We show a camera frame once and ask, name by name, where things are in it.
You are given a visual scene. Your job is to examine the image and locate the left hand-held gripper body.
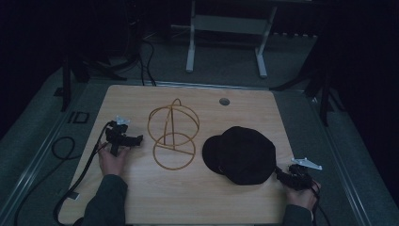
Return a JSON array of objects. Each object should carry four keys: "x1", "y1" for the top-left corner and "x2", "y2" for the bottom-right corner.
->
[{"x1": 104, "y1": 115, "x2": 132, "y2": 157}]

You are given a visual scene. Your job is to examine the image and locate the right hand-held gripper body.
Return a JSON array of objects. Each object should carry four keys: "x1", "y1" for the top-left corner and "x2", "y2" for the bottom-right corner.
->
[{"x1": 283, "y1": 156, "x2": 324, "y2": 192}]

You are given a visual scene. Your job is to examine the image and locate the gold wire hat stand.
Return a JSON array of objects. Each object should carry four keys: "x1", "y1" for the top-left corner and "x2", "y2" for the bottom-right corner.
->
[{"x1": 147, "y1": 98, "x2": 200, "y2": 171}]

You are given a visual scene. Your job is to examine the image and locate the black hat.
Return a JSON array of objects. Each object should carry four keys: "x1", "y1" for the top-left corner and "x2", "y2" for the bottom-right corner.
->
[{"x1": 201, "y1": 125, "x2": 279, "y2": 186}]

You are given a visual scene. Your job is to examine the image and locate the person's right hand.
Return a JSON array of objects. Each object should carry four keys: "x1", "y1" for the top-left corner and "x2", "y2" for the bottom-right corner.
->
[{"x1": 284, "y1": 181, "x2": 322, "y2": 212}]

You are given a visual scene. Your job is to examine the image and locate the person's left hand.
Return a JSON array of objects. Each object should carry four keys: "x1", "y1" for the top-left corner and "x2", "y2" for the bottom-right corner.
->
[{"x1": 97, "y1": 141, "x2": 131, "y2": 177}]

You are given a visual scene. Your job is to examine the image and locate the black stand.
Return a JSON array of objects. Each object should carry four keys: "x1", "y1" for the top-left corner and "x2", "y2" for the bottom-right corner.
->
[
  {"x1": 269, "y1": 37, "x2": 347, "y2": 128},
  {"x1": 54, "y1": 46, "x2": 140, "y2": 113}
]

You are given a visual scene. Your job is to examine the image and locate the white metal stand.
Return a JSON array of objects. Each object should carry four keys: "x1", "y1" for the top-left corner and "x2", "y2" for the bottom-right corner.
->
[{"x1": 184, "y1": 0, "x2": 279, "y2": 79}]

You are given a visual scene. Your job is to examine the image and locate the left hand-held gripper cable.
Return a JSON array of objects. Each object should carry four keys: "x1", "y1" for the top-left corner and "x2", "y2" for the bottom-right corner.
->
[{"x1": 53, "y1": 121, "x2": 115, "y2": 226}]

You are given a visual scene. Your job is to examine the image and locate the hand-held gripper cable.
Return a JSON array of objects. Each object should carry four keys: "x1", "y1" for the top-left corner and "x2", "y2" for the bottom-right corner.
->
[
  {"x1": 53, "y1": 121, "x2": 115, "y2": 226},
  {"x1": 310, "y1": 179, "x2": 332, "y2": 226}
]

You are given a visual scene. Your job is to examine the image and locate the right hand-held gripper cable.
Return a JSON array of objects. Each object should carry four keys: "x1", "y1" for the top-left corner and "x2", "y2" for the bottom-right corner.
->
[{"x1": 310, "y1": 179, "x2": 332, "y2": 226}]

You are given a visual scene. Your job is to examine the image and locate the black floor bracket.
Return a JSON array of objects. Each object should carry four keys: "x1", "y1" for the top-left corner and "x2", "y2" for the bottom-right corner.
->
[{"x1": 67, "y1": 110, "x2": 90, "y2": 124}]

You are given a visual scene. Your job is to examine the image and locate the looped black floor cable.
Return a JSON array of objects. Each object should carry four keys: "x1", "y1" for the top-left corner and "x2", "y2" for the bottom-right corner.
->
[{"x1": 13, "y1": 136, "x2": 76, "y2": 226}]

